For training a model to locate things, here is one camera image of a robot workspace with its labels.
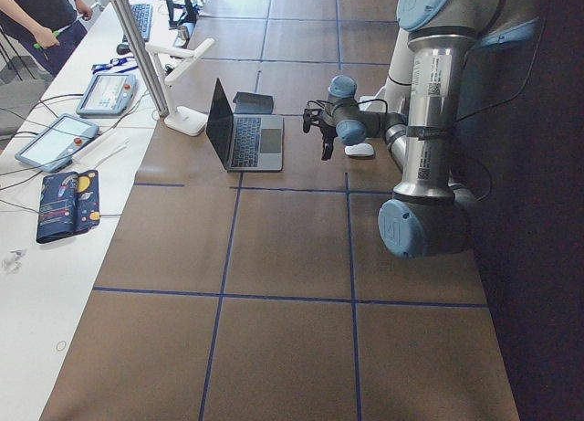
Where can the aluminium frame post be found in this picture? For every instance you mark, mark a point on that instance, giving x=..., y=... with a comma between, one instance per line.
x=137, y=45

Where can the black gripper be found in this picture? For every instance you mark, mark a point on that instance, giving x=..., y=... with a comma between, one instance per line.
x=325, y=134

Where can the white computer mouse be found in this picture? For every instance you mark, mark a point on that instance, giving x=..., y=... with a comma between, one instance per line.
x=360, y=150

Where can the navy space pattern pouch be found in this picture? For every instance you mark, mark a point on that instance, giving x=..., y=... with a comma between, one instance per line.
x=69, y=205

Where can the teach pendant far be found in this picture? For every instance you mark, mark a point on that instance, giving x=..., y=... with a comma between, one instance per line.
x=107, y=95

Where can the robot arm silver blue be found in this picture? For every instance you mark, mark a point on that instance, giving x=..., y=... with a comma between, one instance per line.
x=428, y=213

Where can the white desk lamp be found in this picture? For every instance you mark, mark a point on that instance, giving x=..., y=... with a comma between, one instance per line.
x=180, y=118

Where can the teach pendant near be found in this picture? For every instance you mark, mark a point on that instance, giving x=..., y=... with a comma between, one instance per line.
x=53, y=148

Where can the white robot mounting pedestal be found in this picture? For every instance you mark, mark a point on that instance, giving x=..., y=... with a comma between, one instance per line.
x=397, y=89

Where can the grey laptop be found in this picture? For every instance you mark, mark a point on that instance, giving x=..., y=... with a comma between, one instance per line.
x=251, y=143

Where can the person in dark clothes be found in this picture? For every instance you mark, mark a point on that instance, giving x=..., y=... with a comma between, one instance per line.
x=48, y=29

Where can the teach pendant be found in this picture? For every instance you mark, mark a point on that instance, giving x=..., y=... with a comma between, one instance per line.
x=107, y=95
x=53, y=148

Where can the black keyboard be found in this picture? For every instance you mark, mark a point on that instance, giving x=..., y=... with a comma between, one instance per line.
x=142, y=14

